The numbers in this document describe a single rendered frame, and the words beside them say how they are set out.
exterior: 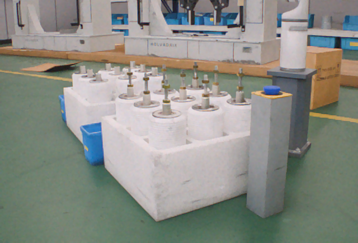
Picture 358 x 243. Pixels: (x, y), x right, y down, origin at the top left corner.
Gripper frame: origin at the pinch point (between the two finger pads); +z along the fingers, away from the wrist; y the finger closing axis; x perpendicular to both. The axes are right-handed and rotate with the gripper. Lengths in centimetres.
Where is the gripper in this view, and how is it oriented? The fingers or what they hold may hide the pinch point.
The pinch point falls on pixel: (203, 19)
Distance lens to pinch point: 97.3
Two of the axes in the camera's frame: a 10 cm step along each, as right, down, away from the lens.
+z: 0.1, 9.7, 2.5
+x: 4.7, -2.2, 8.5
